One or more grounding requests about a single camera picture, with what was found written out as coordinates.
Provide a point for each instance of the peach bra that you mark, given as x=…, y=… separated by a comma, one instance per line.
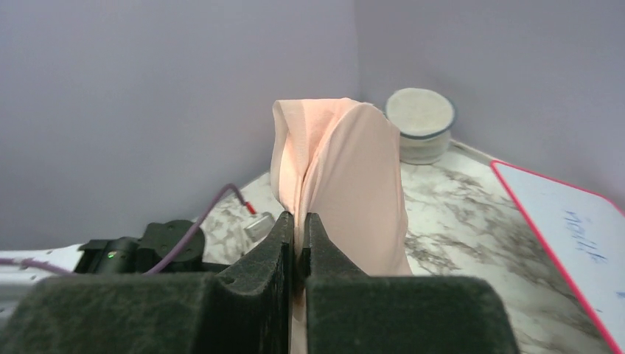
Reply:
x=339, y=159

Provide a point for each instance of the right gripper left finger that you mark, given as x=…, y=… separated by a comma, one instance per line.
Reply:
x=246, y=308

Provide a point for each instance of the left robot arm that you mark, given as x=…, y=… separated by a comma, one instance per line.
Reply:
x=124, y=255

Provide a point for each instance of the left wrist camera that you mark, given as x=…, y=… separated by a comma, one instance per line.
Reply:
x=259, y=227

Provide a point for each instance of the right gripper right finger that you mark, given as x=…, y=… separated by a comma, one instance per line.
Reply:
x=349, y=311

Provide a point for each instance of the red-framed whiteboard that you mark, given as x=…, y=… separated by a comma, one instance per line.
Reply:
x=583, y=234

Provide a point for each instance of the grey-rimmed mesh laundry bag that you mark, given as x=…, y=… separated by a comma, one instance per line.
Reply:
x=424, y=119

